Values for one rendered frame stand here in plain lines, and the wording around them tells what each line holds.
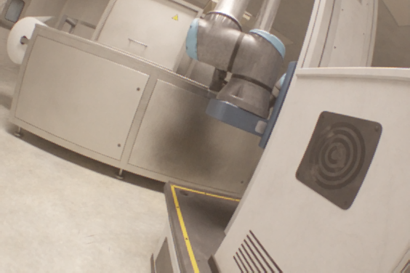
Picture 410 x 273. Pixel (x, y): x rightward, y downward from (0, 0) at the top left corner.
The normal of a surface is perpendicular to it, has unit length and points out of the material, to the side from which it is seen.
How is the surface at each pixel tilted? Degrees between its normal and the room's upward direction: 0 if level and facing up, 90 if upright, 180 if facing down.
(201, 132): 90
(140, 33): 90
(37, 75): 90
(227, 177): 90
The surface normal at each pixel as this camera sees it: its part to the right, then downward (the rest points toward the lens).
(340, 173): -0.89, -0.34
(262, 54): -0.12, 0.02
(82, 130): 0.25, 0.18
